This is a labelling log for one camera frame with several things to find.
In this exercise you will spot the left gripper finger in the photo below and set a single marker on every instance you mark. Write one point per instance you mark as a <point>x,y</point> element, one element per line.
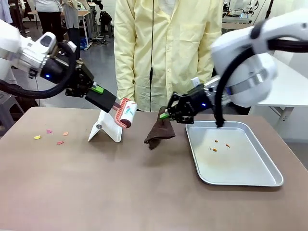
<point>77,91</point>
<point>84,73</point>

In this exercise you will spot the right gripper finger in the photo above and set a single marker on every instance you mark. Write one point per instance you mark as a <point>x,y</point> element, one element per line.
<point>185,118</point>
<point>179,101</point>

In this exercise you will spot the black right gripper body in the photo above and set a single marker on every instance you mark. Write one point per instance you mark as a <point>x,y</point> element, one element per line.
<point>201,98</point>

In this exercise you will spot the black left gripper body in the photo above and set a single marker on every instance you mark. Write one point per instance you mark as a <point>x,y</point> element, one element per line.
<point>54,69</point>

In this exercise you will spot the brown terry cloth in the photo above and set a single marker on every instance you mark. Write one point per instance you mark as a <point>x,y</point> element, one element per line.
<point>160,134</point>

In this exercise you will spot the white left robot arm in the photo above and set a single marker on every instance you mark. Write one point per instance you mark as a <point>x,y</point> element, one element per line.
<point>14,48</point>

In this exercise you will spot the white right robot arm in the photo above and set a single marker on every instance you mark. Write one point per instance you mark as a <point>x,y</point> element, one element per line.
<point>250,72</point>

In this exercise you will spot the orange paper scrap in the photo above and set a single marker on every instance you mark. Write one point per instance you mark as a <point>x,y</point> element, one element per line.
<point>65,133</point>

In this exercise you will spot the white lint roller stand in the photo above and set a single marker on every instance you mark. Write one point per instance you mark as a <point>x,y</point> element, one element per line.
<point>108,130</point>

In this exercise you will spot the person in yellow shirt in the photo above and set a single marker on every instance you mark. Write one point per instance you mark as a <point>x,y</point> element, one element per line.
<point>187,48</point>

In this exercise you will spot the person in grey coat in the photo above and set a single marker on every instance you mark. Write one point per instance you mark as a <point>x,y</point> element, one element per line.
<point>72,19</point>

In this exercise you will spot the red paper scrap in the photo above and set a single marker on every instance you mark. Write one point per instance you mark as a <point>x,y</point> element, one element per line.
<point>60,142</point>

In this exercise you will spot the person in white top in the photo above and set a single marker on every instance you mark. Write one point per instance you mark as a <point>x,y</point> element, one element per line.
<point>49,14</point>

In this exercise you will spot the black stool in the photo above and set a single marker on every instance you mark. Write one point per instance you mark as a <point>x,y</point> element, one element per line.
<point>106,20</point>

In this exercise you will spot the wooden top desk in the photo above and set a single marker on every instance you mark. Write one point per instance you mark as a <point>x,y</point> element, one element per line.
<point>84,13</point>

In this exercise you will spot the yellow paper scrap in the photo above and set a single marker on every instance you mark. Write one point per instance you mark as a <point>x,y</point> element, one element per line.
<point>37,137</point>

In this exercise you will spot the grey metal stool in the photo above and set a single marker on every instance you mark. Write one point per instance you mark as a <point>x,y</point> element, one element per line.
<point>7,113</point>

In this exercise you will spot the silver metal tray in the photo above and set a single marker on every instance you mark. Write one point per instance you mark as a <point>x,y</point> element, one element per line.
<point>231,163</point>

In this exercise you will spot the person in white coat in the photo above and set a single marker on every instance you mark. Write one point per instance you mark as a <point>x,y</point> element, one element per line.
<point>4,9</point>

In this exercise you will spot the white side table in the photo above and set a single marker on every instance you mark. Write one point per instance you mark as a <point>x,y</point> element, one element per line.
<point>288,91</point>

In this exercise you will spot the background robot workstation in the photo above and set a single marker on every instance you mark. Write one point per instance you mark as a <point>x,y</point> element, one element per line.
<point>240,9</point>

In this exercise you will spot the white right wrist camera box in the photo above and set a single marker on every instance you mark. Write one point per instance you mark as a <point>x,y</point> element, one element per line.
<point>196,81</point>

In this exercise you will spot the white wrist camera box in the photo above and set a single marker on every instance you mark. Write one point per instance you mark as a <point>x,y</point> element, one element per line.
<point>196,81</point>
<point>72,46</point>

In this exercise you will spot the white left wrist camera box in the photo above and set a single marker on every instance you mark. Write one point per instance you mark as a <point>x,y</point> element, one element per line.
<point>72,46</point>

